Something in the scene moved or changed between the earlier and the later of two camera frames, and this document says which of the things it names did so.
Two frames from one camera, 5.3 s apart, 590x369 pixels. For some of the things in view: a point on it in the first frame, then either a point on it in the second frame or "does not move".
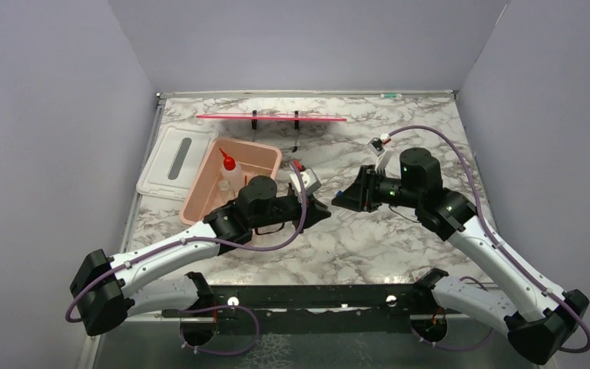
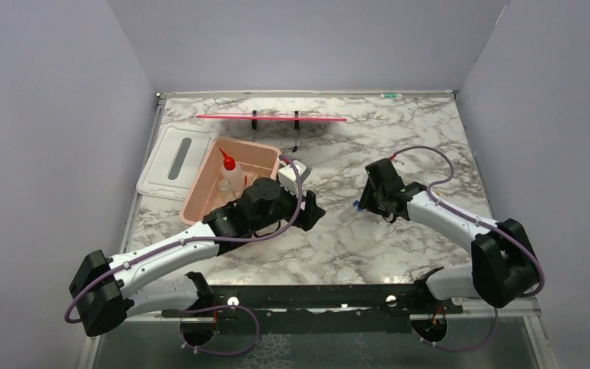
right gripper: x=359 y=196 -> x=366 y=201
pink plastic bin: x=203 y=198 does not move
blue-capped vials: x=227 y=190 does not move
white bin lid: x=170 y=167 does not move
